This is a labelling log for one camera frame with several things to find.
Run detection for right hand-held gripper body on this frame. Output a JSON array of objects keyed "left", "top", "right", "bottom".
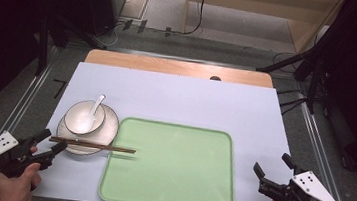
[{"left": 256, "top": 162, "right": 345, "bottom": 201}]

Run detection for brown wooden chopstick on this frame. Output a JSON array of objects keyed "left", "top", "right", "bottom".
[
  {"left": 48, "top": 137, "right": 137, "bottom": 155},
  {"left": 48, "top": 135, "right": 138, "bottom": 153}
]

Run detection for white table cover board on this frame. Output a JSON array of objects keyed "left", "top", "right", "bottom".
[{"left": 31, "top": 58, "right": 303, "bottom": 201}]

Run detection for white dark-rimmed bowl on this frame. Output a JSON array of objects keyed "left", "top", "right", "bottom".
[{"left": 61, "top": 98, "right": 108, "bottom": 138}]

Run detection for black cabinet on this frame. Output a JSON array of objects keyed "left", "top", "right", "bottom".
[{"left": 78, "top": 0, "right": 129, "bottom": 39}]

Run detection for light wooden shelf unit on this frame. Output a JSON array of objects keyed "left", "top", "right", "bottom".
[{"left": 180, "top": 0, "right": 346, "bottom": 59}]

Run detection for white ceramic spoon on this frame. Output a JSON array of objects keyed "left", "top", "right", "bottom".
[{"left": 77, "top": 91, "right": 107, "bottom": 136}]

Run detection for person's left hand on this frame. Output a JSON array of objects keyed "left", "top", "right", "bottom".
[{"left": 0, "top": 142, "right": 46, "bottom": 201}]

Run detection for wooden table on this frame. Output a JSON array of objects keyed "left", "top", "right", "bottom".
[{"left": 83, "top": 48, "right": 276, "bottom": 89}]

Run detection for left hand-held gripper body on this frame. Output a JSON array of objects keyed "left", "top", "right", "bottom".
[{"left": 0, "top": 129, "right": 60, "bottom": 183}]

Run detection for black floor cables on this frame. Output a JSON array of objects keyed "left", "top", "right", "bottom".
[{"left": 267, "top": 50, "right": 315, "bottom": 119}]

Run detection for light green plastic tray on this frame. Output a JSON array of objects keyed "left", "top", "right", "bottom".
[{"left": 97, "top": 114, "right": 243, "bottom": 201}]

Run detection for white dark-rimmed plate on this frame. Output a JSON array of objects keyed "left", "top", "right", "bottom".
[{"left": 53, "top": 98, "right": 123, "bottom": 160}]

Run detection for black metal stand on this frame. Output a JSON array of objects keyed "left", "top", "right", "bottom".
[
  {"left": 29, "top": 11, "right": 109, "bottom": 84},
  {"left": 251, "top": 43, "right": 328, "bottom": 115}
]

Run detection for black hanging cable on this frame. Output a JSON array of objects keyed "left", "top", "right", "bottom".
[{"left": 169, "top": 0, "right": 208, "bottom": 38}]

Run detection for aluminium floor rail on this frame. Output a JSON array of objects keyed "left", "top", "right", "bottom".
[
  {"left": 290, "top": 101, "right": 357, "bottom": 201},
  {"left": 0, "top": 40, "right": 61, "bottom": 201}
]

